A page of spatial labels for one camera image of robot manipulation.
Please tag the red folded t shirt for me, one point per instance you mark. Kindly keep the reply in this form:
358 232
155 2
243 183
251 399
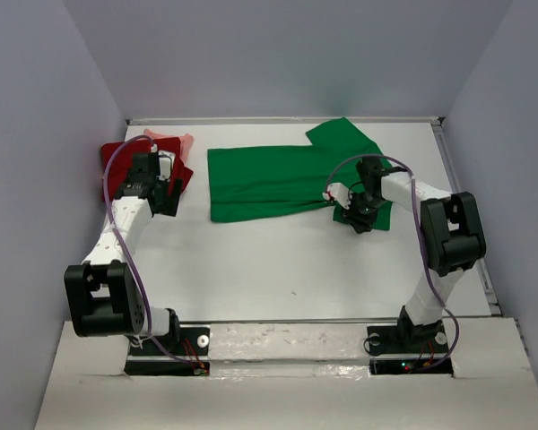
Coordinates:
124 160

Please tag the green t shirt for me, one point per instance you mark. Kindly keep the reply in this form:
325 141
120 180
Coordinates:
272 181

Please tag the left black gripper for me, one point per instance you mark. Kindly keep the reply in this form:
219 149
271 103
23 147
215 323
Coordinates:
168 207

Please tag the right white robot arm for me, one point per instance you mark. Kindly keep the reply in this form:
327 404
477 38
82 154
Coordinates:
451 241

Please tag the pink folded t shirt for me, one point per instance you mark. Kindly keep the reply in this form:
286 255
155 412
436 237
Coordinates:
186 141

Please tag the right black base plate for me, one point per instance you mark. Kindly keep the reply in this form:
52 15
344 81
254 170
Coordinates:
390 354

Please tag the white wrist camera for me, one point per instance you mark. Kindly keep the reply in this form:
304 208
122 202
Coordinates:
338 194
166 164

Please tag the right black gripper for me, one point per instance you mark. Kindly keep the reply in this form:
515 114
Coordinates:
361 223

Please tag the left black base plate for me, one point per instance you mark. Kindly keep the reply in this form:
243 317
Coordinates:
187 357

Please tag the aluminium table rail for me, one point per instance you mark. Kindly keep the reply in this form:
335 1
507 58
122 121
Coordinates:
275 120

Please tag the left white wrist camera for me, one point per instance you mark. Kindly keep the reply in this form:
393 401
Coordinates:
166 164

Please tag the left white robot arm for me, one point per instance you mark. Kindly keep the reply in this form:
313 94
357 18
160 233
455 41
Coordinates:
105 292

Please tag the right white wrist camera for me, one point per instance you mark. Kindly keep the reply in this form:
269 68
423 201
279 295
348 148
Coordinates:
338 194

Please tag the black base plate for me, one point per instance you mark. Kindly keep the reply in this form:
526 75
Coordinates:
390 354
187 357

